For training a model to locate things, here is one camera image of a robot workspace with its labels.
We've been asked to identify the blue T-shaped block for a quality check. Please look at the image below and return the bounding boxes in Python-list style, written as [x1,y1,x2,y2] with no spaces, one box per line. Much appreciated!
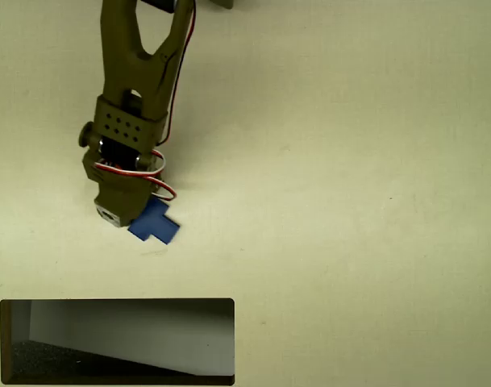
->
[127,196,181,246]

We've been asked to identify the short red white servo cable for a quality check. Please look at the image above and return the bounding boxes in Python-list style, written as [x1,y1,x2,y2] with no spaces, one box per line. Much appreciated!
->
[93,149,167,179]

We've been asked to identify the long red white servo cable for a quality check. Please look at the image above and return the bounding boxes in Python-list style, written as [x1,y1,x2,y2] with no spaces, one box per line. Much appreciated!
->
[149,176,178,203]

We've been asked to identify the thin black red arm cable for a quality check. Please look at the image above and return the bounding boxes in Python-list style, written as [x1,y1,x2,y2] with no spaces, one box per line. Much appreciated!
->
[156,0,198,148]

